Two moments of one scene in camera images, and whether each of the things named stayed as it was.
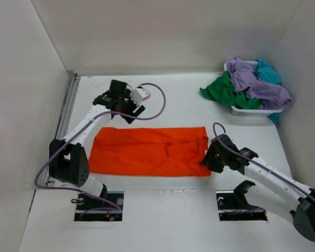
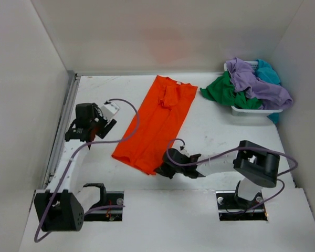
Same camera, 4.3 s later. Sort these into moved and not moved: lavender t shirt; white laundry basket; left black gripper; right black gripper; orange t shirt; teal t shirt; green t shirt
Moved: left black gripper; orange t shirt; right black gripper
Not moved: lavender t shirt; teal t shirt; green t shirt; white laundry basket
